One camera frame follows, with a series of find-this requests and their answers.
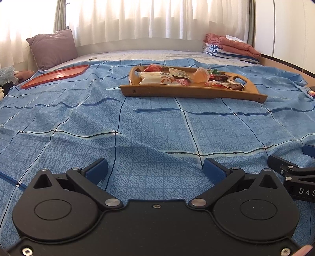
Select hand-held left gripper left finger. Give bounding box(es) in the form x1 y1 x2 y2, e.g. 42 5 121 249
33 158 124 210

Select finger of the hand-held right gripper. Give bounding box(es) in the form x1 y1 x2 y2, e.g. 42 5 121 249
302 144 315 158
267 155 315 181

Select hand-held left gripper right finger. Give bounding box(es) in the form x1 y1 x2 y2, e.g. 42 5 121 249
188 158 281 210

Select wooden tray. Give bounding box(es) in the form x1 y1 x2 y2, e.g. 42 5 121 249
120 65 268 103

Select peach and red snack packet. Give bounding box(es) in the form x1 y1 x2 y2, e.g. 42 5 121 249
205 81 230 89

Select orange jelly cup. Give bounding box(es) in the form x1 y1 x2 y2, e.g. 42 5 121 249
193 67 209 83

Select yellow pouch with orange picture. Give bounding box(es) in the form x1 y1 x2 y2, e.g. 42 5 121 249
169 68 191 79

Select pale yellow pastry packet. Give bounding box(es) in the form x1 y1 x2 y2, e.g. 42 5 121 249
138 71 175 85

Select person's left hand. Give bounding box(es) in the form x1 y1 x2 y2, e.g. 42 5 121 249
296 245 312 256

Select blue checked bed sheet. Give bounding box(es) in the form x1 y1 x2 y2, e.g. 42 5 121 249
0 58 315 230

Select red plastic tray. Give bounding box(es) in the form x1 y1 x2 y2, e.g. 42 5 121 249
21 64 89 89

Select blue striped folded towel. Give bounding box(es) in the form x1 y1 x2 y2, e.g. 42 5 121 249
202 43 260 64

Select pink fabric item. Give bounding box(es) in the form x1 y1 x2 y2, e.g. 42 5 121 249
15 70 35 82

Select folded towels and clothes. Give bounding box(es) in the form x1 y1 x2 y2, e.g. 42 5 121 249
205 33 261 57

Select white patterned mattress cover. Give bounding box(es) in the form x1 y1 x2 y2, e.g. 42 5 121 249
53 49 256 67

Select white wardrobe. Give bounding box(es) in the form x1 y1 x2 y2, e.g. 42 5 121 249
255 0 315 72

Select purple pillow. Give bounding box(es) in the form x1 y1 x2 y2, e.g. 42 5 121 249
26 29 79 70

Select light blue plastic bag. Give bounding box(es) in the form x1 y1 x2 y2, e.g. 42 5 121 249
0 66 16 85

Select white bed board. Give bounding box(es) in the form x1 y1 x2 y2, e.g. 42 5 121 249
75 37 206 54

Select grey curtain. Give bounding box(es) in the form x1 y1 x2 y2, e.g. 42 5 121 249
247 0 256 48
55 0 70 33

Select white sheer curtain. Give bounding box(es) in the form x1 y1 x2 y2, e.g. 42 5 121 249
0 0 249 67

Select wooden bed frame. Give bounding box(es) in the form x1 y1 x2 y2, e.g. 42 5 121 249
259 53 315 77

